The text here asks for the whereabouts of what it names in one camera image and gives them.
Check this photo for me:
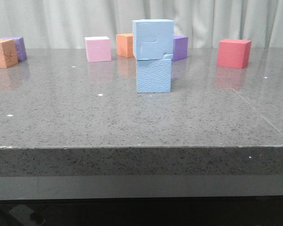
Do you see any purple foam cube centre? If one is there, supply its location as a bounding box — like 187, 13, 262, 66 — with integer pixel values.
172, 36, 188, 61

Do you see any purple foam cube left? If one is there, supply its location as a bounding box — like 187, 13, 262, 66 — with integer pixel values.
2, 37, 27, 61

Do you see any orange foam cube left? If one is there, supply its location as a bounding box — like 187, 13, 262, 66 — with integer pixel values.
0, 39, 18, 68

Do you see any pink foam cube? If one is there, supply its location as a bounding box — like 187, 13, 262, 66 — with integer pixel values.
84, 36, 111, 62

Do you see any orange foam cube centre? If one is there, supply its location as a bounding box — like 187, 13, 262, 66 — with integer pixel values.
116, 33, 134, 58

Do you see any purple foam cube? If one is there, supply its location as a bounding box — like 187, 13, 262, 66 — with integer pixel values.
172, 36, 188, 61
2, 37, 27, 61

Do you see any light blue foam cube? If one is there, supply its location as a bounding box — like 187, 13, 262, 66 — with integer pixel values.
136, 59, 172, 93
132, 19, 174, 60

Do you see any orange foam cube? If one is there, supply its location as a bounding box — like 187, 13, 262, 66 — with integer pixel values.
116, 33, 134, 58
0, 39, 18, 68

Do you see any red foam cube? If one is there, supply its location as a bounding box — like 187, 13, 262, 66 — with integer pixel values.
216, 39, 252, 69

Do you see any white pleated curtain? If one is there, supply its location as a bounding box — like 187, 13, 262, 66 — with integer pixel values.
0, 0, 283, 48

